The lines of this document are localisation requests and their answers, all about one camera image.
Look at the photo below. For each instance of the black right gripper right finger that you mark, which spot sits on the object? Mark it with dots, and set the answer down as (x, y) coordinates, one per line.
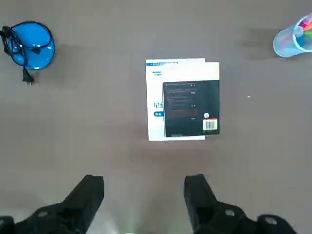
(202, 202)

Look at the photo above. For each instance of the translucent plastic pen cup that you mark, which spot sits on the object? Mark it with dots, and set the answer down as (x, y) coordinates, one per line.
(284, 44)

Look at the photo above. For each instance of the white book with blue print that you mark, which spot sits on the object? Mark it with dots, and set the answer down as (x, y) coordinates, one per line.
(154, 92)

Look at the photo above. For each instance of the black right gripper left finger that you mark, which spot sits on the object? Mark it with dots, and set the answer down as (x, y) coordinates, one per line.
(80, 202)

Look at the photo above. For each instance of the dark cover book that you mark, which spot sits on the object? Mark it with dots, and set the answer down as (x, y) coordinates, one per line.
(185, 109)

